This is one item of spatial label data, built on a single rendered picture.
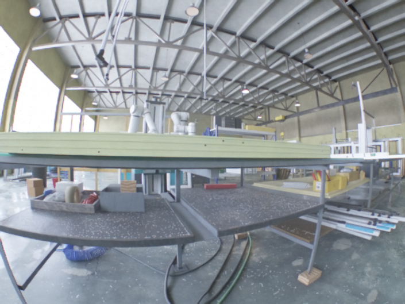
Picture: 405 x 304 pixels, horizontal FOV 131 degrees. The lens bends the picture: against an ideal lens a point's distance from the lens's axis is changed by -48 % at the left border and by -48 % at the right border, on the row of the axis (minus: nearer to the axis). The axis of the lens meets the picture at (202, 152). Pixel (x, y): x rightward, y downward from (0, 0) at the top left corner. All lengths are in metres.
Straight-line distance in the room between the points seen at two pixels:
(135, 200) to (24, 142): 0.59
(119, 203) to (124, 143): 0.46
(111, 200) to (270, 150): 0.77
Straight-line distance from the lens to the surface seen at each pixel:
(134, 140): 0.53
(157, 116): 2.88
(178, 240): 0.64
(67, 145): 0.57
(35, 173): 5.57
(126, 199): 0.93
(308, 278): 1.39
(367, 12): 11.88
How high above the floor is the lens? 0.86
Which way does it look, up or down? 3 degrees up
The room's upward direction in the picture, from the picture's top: straight up
